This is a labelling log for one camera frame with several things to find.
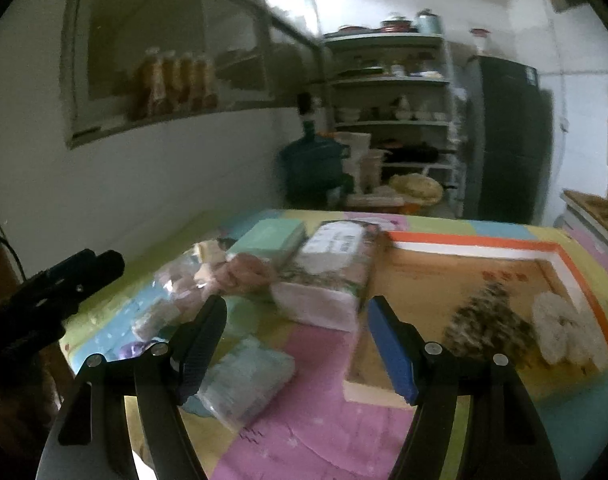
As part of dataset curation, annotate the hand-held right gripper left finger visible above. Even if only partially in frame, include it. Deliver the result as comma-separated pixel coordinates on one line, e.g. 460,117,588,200
36,295,228,480

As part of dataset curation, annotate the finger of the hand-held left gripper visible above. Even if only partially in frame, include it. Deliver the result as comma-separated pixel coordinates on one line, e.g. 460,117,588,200
31,249,100,288
54,251,126,313

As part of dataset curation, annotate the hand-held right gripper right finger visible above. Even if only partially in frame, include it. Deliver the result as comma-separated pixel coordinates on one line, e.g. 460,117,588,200
368,296,560,480

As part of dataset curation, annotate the clear bag with purple plush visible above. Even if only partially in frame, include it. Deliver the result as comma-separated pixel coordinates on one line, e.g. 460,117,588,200
131,250,225,348

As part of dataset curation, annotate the pale green cotton pad pack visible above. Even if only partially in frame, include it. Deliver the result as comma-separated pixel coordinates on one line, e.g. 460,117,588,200
181,335,296,433

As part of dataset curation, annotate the cardboard tray with orange rim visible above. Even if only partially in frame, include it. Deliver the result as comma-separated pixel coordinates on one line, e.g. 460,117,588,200
343,230,608,408

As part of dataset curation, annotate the pink sponge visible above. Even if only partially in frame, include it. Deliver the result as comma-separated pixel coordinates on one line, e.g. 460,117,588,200
211,252,280,298

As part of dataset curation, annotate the floral tissue pack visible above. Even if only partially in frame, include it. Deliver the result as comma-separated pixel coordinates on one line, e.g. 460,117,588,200
271,220,382,333

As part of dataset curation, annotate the mint green cardboard box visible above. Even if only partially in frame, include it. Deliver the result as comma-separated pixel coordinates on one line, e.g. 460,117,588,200
226,220,307,266

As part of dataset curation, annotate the leopard print scrunchie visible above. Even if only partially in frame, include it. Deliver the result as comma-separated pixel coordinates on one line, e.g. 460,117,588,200
441,282,537,363

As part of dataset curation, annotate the colourful cartoon printed sheet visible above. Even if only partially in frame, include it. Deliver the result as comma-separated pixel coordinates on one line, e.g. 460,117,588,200
59,207,608,480

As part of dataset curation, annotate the white fluffy scrunchie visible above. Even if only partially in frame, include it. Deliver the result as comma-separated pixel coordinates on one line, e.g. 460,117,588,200
530,290,608,367

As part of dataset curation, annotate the white bucket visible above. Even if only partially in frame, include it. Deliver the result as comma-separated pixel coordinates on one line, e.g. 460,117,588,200
359,149,387,193

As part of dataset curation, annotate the blue water jug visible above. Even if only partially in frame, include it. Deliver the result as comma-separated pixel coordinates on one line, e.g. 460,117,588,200
279,132,352,208

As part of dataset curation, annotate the white sack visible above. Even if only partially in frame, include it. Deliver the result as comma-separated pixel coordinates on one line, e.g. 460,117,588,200
336,131,372,181

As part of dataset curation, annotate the dark grey refrigerator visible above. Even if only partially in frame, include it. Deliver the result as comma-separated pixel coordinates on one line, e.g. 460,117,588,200
464,55,555,226

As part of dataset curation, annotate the black water pump dispenser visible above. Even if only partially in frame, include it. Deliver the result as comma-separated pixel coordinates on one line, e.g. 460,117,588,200
296,92,320,136

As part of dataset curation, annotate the glass sliding window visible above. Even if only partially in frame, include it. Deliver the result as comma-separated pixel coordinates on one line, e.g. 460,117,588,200
59,0,325,150

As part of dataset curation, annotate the white metal shelf rack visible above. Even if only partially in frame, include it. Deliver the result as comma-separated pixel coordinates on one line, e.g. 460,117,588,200
321,32,462,211

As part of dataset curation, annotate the glass jar with red lid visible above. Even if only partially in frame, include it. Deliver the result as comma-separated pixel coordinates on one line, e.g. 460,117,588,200
469,27,492,57

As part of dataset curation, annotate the red pot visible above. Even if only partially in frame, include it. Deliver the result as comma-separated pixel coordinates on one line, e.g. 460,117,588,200
380,14,417,33

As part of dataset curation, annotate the pale blue enamel canister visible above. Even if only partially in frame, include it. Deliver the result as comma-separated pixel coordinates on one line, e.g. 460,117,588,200
416,9,442,36

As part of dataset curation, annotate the black cable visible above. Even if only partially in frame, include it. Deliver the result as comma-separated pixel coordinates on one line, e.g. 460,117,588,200
0,227,27,281

